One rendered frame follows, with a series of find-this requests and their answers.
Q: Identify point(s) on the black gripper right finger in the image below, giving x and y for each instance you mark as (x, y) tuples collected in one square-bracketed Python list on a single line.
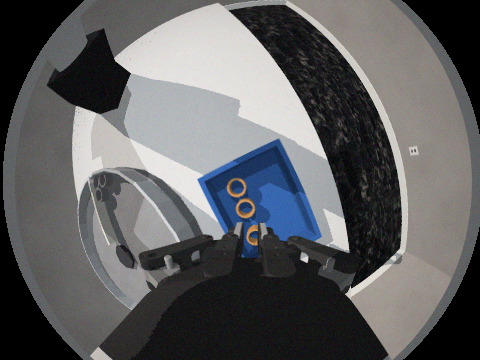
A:
[(323, 260)]

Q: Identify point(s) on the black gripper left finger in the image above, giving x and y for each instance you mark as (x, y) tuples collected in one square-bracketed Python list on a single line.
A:
[(174, 258)]

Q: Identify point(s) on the grey metal bushing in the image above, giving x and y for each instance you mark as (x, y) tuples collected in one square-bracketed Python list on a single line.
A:
[(106, 178), (96, 182), (102, 194)]

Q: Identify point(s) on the blue open-top crate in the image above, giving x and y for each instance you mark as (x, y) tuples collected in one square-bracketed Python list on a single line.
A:
[(274, 187)]

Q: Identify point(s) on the bronze bushing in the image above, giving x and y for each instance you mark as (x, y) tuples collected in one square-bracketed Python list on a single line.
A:
[(242, 214), (230, 190), (251, 240)]

